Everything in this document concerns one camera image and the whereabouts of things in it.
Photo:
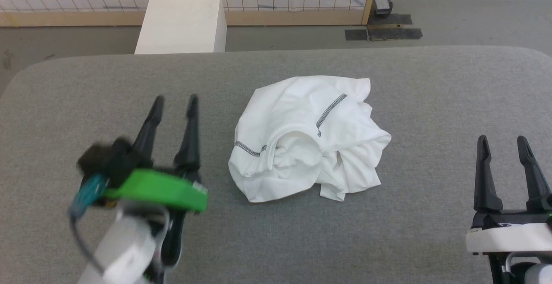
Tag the large black floor tape patch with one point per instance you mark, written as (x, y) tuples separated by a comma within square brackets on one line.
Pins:
[(394, 32)]

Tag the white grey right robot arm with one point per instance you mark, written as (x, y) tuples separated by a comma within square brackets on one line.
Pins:
[(537, 273)]

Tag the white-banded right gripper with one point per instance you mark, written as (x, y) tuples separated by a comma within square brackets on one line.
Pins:
[(509, 236)]

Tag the white long-sleeve garment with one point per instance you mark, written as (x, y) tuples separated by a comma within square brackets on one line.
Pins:
[(302, 116)]

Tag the grey fabric table cover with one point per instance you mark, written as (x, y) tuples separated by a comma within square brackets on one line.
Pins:
[(431, 103)]

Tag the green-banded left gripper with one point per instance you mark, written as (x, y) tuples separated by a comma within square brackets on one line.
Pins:
[(159, 189)]

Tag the white rectangular box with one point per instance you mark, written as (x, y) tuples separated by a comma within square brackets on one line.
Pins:
[(181, 25)]

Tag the small black floor tape patch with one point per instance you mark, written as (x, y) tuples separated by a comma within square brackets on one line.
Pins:
[(355, 34)]

